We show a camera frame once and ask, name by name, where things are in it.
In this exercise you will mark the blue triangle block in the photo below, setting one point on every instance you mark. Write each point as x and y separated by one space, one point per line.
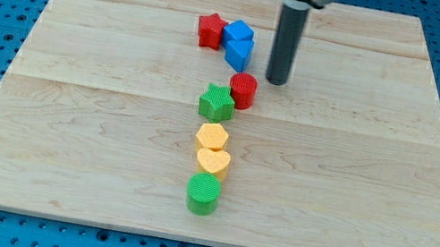
238 53

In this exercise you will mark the green star block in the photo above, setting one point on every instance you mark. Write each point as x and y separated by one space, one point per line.
216 104

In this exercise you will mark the red cylinder block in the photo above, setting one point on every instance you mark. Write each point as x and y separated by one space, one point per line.
243 90

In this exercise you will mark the blue cube block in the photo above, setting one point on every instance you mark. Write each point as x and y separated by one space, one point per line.
237 30

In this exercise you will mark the yellow heart block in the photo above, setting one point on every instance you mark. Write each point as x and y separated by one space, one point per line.
213 162

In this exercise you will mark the yellow hexagon block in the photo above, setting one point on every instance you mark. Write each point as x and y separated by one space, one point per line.
211 136

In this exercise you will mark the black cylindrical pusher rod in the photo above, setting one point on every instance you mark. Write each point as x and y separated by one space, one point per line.
286 41

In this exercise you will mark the red star block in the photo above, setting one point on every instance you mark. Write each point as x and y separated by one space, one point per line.
211 30

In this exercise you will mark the wooden board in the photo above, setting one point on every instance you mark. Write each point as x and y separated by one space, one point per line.
99 111

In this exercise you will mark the green cylinder block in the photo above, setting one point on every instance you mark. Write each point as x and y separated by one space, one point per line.
203 191

